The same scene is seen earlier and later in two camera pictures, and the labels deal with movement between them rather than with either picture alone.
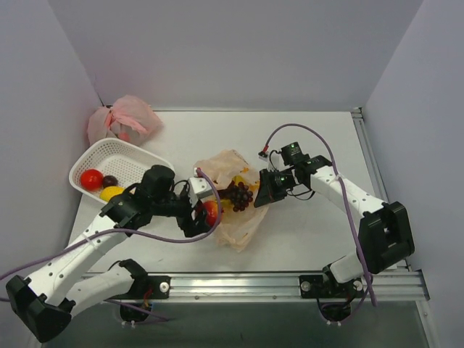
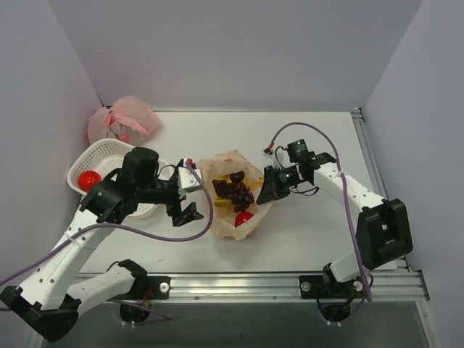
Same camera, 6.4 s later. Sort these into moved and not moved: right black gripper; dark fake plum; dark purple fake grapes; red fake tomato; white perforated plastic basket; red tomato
Moved: red tomato; dark fake plum
Not moved: red fake tomato; right black gripper; white perforated plastic basket; dark purple fake grapes
